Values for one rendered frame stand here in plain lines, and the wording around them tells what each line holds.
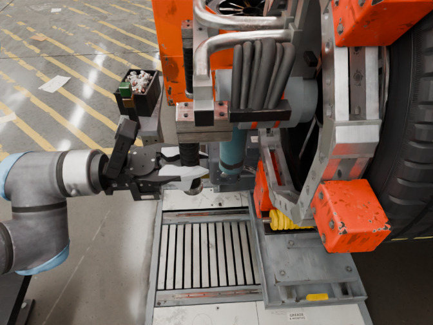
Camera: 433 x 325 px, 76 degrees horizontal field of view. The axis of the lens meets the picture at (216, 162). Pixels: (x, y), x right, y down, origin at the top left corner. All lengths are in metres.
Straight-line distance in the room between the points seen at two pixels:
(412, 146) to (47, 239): 0.60
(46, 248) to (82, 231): 0.93
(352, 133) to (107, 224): 1.28
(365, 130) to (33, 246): 0.56
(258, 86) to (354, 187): 0.21
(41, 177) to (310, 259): 0.91
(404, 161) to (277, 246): 0.76
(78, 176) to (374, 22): 0.49
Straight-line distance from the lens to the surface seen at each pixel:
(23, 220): 0.61
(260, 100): 0.40
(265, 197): 0.85
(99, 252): 1.44
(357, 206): 0.45
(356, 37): 0.41
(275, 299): 1.14
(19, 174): 0.60
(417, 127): 0.42
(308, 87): 0.63
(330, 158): 0.42
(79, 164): 0.55
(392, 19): 0.40
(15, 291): 1.15
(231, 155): 0.89
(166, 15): 1.02
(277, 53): 0.42
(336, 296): 1.19
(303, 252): 1.14
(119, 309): 1.32
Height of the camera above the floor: 1.22
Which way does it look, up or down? 48 degrees down
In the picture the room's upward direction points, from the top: straight up
